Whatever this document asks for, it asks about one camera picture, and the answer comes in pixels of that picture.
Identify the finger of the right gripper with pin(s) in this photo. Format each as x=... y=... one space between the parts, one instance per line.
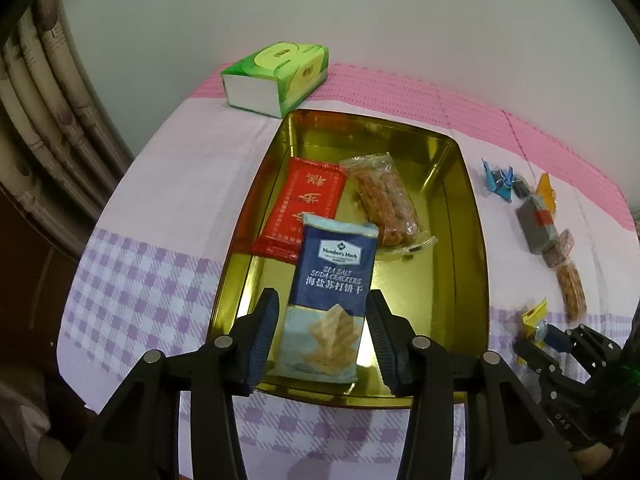
x=592 y=349
x=536 y=359

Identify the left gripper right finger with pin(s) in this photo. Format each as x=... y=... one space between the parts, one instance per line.
x=417 y=367

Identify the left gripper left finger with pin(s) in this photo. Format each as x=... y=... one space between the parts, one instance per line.
x=230 y=365

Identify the blue soda cracker packet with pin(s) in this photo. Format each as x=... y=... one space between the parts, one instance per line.
x=323 y=323

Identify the grey seaweed snack packet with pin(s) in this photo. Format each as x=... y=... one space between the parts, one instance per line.
x=537 y=224

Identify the yellow blue candy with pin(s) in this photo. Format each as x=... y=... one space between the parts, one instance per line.
x=537 y=332

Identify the orange crispy bar packet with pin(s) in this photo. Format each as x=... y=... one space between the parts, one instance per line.
x=572 y=292

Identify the gold metal tin box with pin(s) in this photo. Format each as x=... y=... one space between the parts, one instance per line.
x=345 y=208

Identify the pink purple checked tablecloth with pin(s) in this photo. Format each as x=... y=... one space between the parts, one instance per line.
x=149 y=274

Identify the clear wrapped peanut bar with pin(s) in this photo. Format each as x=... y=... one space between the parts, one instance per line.
x=388 y=205

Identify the yellow snack packet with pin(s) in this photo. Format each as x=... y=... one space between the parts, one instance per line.
x=547 y=193

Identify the red snack packet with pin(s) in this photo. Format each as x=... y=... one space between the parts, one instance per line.
x=309 y=188

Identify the beige patterned curtain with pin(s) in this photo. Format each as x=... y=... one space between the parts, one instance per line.
x=61 y=160

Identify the green tissue pack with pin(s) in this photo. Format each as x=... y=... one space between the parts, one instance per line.
x=275 y=80

